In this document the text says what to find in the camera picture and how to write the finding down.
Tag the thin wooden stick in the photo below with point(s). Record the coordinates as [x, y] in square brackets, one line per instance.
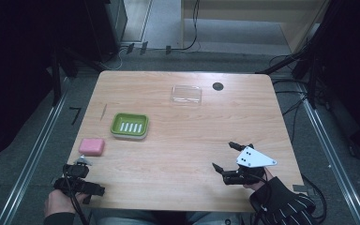
[103, 112]

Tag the clear plastic lid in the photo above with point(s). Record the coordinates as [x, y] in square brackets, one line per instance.
[186, 95]

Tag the black cabinet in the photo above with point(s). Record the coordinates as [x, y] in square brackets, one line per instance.
[106, 28]

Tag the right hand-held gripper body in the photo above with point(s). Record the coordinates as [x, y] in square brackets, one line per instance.
[252, 163]

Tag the black round table grommet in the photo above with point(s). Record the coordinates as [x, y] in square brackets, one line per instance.
[218, 86]

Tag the pink soap bar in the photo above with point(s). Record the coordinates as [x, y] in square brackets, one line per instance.
[91, 146]

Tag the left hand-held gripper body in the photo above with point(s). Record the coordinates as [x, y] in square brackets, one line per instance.
[75, 171]

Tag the green soap dish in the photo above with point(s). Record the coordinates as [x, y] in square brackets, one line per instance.
[130, 125]

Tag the black plug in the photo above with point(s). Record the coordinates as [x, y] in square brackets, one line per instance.
[143, 48]
[130, 48]

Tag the black metal stand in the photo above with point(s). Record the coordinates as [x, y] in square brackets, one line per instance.
[309, 59]
[56, 81]

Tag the person's left hand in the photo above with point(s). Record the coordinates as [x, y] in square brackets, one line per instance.
[59, 203]

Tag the light wooden shelf unit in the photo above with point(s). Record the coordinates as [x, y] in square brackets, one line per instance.
[296, 18]

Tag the metal floor rail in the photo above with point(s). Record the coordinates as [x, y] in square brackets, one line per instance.
[331, 156]
[33, 156]

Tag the black floor tape mark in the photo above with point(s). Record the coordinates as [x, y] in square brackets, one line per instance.
[76, 114]

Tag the person's right hand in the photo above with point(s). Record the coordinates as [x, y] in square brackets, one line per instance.
[281, 203]

